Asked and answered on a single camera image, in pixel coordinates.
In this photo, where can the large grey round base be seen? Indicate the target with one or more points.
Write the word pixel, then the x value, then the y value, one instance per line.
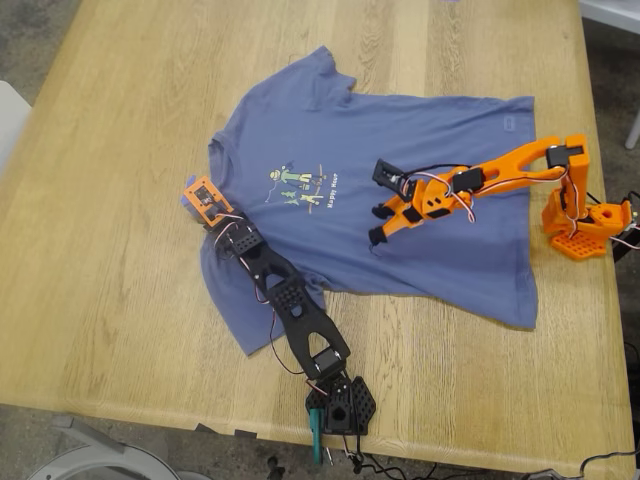
pixel 100 452

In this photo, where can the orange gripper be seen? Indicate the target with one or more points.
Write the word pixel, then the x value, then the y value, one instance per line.
pixel 400 214

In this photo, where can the white chair leg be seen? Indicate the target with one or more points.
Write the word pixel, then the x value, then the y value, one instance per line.
pixel 635 127

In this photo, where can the blue printed T-shirt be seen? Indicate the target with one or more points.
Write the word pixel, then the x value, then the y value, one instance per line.
pixel 350 250

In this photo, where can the dark round floor object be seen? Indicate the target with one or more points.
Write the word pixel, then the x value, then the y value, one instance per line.
pixel 275 470

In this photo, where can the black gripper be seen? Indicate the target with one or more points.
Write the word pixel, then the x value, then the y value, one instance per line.
pixel 220 225

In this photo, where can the white table corner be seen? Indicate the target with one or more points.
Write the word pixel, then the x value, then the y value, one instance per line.
pixel 615 12

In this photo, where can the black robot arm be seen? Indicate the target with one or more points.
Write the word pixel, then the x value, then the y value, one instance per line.
pixel 295 320

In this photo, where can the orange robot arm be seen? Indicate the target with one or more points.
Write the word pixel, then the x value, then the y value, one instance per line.
pixel 520 160

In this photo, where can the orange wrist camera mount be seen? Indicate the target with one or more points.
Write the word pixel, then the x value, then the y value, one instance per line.
pixel 190 190

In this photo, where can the green table clamp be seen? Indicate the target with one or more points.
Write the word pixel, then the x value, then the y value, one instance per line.
pixel 316 435

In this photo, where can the black clamp bar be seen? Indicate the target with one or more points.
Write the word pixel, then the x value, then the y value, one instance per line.
pixel 620 254

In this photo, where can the orange perforated arm base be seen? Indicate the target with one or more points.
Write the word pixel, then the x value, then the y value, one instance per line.
pixel 580 245

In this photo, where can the black perforated arm base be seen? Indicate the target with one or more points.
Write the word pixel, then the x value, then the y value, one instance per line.
pixel 362 405

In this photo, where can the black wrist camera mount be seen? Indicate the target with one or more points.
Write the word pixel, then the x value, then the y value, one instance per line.
pixel 381 170

